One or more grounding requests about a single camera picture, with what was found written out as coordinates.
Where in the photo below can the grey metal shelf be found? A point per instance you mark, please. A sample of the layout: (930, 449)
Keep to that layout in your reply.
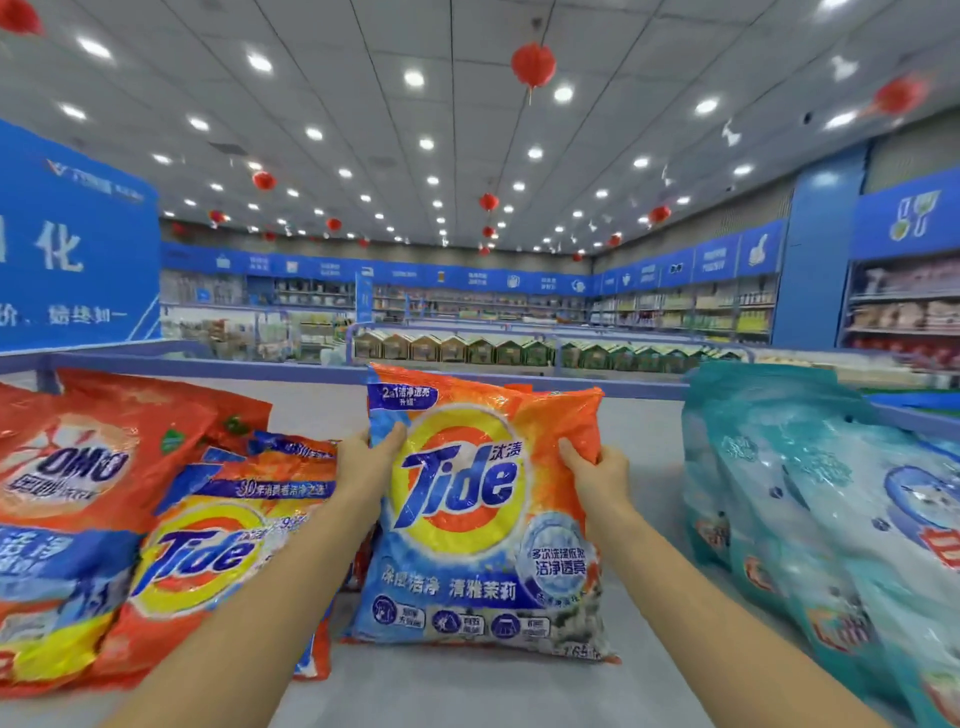
(450, 693)

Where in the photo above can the blue aisle sign board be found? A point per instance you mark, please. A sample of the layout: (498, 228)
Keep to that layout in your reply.
(68, 240)

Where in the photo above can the white ceiling spotlight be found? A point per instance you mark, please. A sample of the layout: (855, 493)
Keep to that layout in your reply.
(845, 68)
(731, 134)

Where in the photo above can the rows of round ceiling lights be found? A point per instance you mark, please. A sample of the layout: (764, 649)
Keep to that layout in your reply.
(260, 62)

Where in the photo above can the person's left hand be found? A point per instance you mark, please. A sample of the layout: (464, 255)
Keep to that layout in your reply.
(372, 468)

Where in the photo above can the small blue hanging sign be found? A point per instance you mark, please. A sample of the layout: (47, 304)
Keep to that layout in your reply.
(365, 297)

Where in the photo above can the wall shelf of detergent bottles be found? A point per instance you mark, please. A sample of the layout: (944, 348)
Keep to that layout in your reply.
(720, 315)

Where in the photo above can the orange Tide bag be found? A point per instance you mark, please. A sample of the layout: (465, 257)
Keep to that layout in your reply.
(480, 510)

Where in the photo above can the row of cream containers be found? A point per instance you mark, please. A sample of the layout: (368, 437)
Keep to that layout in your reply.
(825, 368)

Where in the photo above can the blue wall sign band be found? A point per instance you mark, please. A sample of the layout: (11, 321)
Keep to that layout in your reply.
(420, 273)

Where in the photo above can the large red paper lantern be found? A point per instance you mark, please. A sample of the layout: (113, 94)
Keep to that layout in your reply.
(533, 63)
(897, 93)

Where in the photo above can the blue pillar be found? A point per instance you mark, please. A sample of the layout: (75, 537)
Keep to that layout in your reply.
(818, 255)

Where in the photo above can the blue wall shelving unit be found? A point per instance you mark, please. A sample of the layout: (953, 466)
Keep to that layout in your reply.
(900, 218)

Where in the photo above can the row of green boxes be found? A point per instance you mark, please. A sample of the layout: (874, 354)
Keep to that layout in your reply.
(510, 353)

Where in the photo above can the rows of small red lanterns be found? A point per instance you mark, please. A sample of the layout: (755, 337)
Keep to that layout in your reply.
(264, 180)

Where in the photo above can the person's right hand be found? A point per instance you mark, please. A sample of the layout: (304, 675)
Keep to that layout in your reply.
(600, 495)

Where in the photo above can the person's right forearm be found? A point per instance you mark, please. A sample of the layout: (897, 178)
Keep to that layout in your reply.
(720, 645)

